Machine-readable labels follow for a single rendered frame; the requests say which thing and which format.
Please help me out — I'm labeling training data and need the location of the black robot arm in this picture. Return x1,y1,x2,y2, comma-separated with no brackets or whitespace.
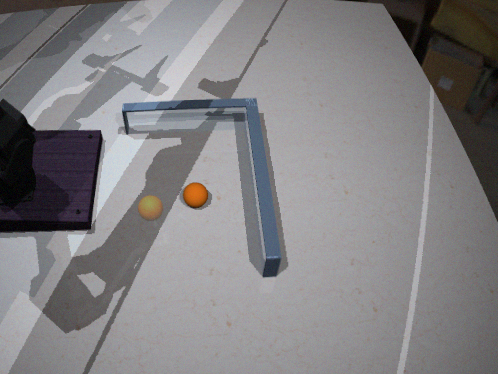
0,99,36,205

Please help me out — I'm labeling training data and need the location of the clear l-shaped low wall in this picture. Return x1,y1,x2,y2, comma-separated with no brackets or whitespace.
122,99,282,277
124,107,266,273

